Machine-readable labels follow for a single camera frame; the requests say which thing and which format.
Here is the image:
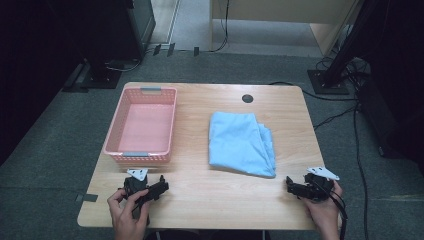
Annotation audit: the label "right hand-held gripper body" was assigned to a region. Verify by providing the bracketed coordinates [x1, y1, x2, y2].
[301, 166, 341, 203]

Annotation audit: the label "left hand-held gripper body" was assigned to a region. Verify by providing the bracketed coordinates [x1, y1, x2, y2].
[122, 167, 150, 203]

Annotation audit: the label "pink plastic basket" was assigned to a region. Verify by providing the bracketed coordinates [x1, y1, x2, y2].
[102, 86, 178, 164]

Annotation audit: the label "light blue cloth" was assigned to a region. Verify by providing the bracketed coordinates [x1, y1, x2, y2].
[208, 111, 277, 179]

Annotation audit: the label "person's right hand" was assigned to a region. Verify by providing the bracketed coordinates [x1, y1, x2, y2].
[301, 181, 344, 234]

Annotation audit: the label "person's left hand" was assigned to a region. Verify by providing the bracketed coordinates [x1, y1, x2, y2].
[106, 187, 151, 235]

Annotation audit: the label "grey tape on table edge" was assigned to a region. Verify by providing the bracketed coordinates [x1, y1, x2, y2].
[75, 193, 99, 203]

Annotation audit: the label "dark box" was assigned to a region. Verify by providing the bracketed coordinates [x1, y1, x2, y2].
[356, 74, 424, 168]

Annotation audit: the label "black stand with square base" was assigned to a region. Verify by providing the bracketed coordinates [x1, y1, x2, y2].
[61, 49, 124, 94]

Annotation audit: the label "black slanted stand with base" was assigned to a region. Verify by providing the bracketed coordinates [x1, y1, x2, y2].
[306, 0, 384, 96]

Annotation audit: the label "large dark cabinet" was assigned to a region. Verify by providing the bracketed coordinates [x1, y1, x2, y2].
[46, 0, 157, 63]

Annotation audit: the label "light wooden cabinet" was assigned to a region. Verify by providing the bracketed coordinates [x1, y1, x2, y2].
[209, 0, 365, 57]

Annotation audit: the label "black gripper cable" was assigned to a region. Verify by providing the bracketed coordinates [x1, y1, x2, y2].
[316, 181, 349, 240]

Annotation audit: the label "black floor cable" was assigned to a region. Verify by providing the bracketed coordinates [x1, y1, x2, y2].
[313, 105, 360, 131]
[352, 109, 370, 240]

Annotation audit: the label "white floor cable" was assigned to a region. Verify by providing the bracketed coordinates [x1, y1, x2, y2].
[105, 58, 143, 73]

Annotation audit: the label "black hanging cable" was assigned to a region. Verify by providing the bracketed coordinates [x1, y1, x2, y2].
[209, 0, 232, 54]

